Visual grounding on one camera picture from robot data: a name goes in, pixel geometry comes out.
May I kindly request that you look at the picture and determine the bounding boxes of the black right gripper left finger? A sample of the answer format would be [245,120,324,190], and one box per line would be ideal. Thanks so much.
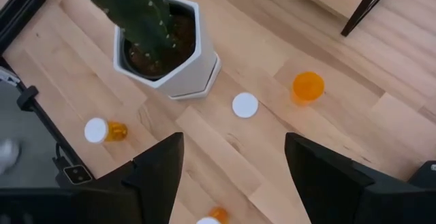
[121,132,185,224]

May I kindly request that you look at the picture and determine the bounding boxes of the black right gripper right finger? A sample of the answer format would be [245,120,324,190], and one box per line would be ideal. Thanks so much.
[285,132,375,224]

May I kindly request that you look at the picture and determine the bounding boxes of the orange medicine bottle white cap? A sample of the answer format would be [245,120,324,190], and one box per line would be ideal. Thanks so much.
[196,206,230,224]
[84,116,129,145]

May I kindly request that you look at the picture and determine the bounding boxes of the white hexagonal plant pot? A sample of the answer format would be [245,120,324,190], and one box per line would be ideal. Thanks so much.
[112,0,222,101]

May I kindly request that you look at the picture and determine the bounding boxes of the white rounded object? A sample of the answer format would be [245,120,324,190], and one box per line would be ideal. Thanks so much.
[0,138,22,176]

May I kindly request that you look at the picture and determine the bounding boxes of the green cactus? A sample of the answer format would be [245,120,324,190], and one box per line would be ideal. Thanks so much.
[69,0,176,61]

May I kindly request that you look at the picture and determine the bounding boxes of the small black camera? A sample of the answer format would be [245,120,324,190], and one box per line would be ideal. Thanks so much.
[54,144,95,187]

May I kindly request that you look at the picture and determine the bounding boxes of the white bracket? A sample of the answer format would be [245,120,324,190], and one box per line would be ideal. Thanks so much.
[0,66,20,86]

